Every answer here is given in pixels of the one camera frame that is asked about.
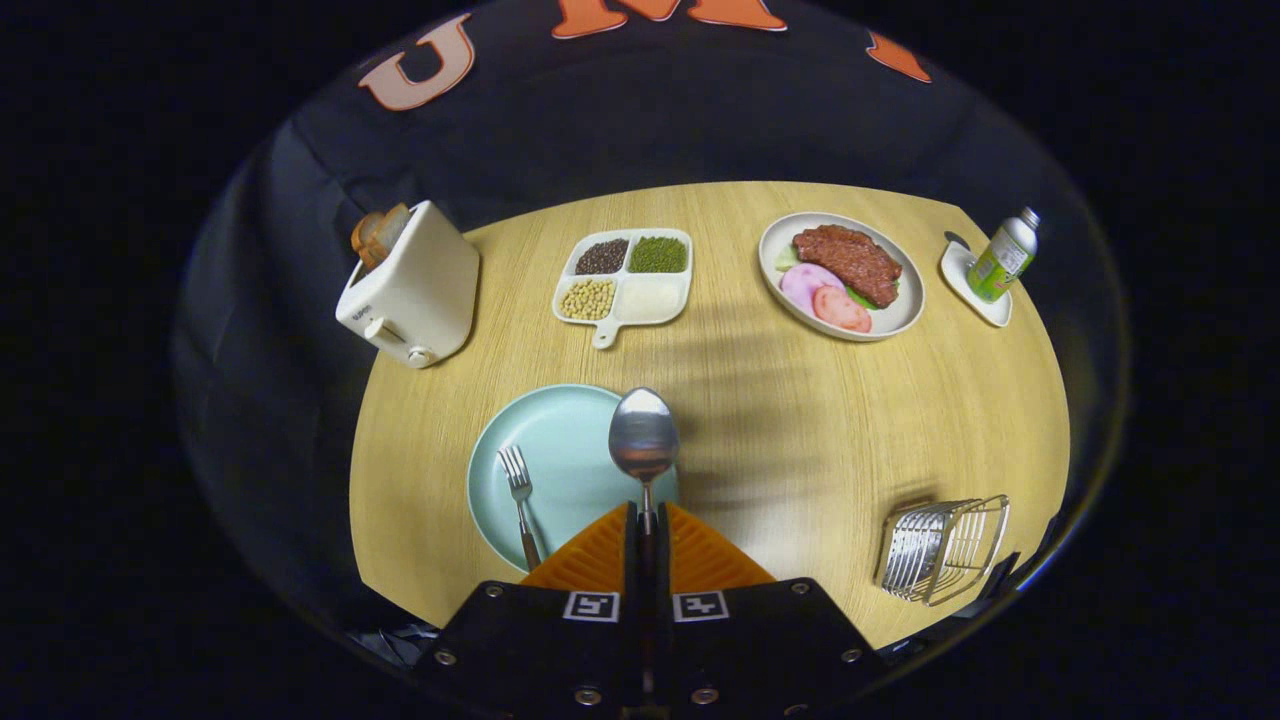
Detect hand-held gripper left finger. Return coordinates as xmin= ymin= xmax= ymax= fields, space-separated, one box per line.
xmin=412 ymin=500 xmax=641 ymax=716

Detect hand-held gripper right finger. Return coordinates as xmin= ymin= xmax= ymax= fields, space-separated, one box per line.
xmin=655 ymin=500 xmax=886 ymax=716

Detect metal fork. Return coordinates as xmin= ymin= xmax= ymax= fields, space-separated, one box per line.
xmin=497 ymin=445 xmax=543 ymax=573

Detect metal spoon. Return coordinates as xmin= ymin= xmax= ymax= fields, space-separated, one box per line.
xmin=608 ymin=387 xmax=682 ymax=701

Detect light green plate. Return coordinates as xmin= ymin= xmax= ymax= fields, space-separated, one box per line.
xmin=467 ymin=384 xmax=681 ymax=573

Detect white divided tray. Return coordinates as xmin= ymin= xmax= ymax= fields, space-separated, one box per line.
xmin=552 ymin=228 xmax=694 ymax=349

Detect red sausage slice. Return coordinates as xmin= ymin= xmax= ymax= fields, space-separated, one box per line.
xmin=812 ymin=285 xmax=873 ymax=334

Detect yellow soybeans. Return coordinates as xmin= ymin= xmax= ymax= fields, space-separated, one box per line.
xmin=560 ymin=278 xmax=617 ymax=322

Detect white plate with food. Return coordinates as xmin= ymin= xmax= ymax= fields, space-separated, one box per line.
xmin=758 ymin=211 xmax=926 ymax=343

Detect pink ham slice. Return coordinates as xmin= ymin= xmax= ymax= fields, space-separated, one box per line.
xmin=780 ymin=262 xmax=846 ymax=319

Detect white rice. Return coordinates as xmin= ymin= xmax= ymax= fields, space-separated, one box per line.
xmin=618 ymin=276 xmax=689 ymax=324

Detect white toaster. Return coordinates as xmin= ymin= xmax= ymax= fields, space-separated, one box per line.
xmin=335 ymin=200 xmax=481 ymax=370

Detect brown meat steak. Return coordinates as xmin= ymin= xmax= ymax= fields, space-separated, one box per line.
xmin=793 ymin=224 xmax=904 ymax=309

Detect dark red beans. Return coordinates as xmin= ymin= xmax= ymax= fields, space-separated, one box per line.
xmin=574 ymin=238 xmax=630 ymax=276

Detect green mung beans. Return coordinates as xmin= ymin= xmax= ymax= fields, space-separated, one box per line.
xmin=629 ymin=236 xmax=689 ymax=274

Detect small white saucer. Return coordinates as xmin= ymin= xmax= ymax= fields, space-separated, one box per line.
xmin=940 ymin=232 xmax=1014 ymax=329

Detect toasted bread slices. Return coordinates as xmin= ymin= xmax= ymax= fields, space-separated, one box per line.
xmin=350 ymin=203 xmax=411 ymax=271

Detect green label bottle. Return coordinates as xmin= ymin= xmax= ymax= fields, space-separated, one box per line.
xmin=966 ymin=207 xmax=1041 ymax=304

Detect metal wire rack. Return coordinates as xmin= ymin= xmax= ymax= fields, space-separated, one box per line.
xmin=875 ymin=494 xmax=1011 ymax=608

